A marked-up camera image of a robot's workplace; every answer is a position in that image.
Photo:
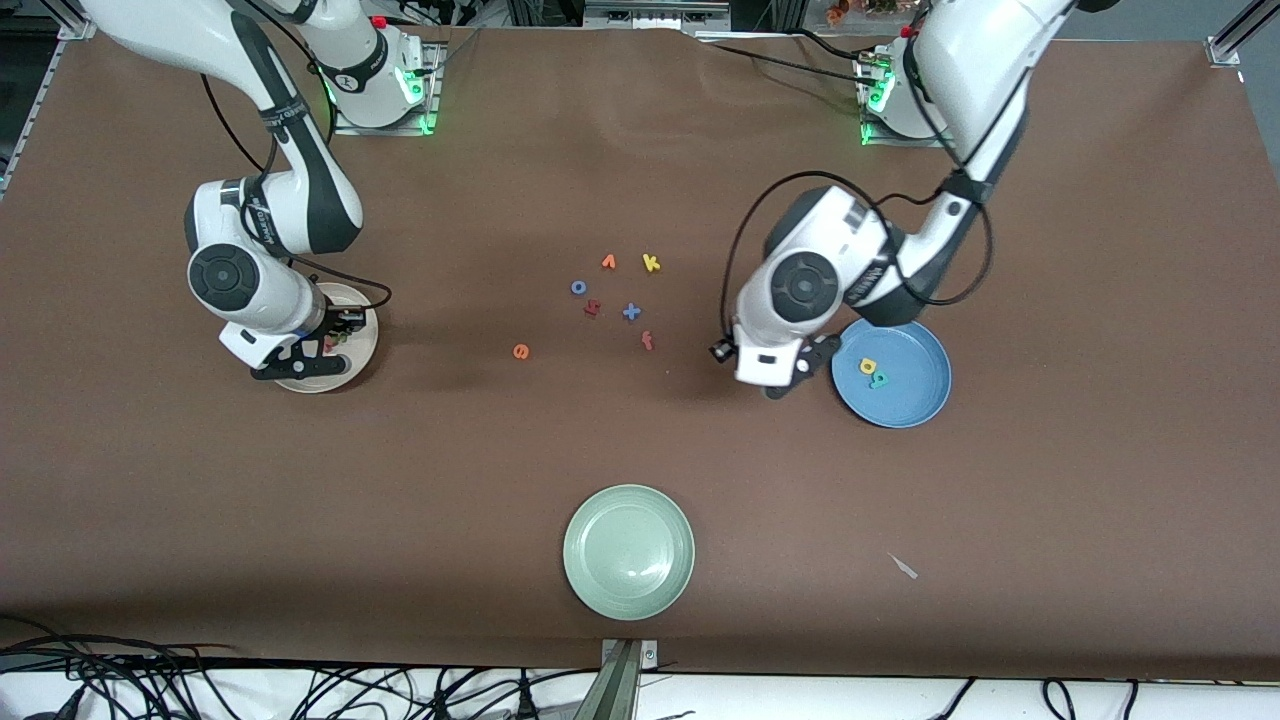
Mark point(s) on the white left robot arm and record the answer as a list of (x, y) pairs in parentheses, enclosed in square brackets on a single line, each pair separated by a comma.
[(800, 290)]

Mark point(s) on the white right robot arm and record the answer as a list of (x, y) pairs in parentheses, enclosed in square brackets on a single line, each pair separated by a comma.
[(230, 275)]

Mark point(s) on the beige round plate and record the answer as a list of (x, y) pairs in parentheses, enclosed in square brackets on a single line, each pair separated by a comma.
[(357, 365)]

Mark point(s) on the blue round plate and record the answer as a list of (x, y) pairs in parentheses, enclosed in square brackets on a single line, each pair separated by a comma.
[(915, 390)]

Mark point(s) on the brown paper table cover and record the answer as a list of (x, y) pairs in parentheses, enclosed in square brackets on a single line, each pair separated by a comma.
[(640, 450)]

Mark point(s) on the green round plate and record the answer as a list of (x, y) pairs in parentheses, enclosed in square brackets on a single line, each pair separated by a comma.
[(628, 552)]

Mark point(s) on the small white paper scrap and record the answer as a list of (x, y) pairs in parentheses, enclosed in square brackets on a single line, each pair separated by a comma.
[(905, 568)]

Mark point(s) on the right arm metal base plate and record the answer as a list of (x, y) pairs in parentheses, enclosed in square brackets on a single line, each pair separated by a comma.
[(385, 128)]

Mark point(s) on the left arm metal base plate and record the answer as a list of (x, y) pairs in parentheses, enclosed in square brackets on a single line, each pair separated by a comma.
[(880, 135)]

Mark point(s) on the aluminium frame behind table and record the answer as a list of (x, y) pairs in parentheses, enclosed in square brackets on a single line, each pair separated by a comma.
[(650, 12)]

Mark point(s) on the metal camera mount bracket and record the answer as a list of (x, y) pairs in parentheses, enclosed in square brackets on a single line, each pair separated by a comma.
[(620, 690)]

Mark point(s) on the aluminium corner rail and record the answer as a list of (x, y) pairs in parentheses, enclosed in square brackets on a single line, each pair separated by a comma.
[(1235, 35), (50, 90)]

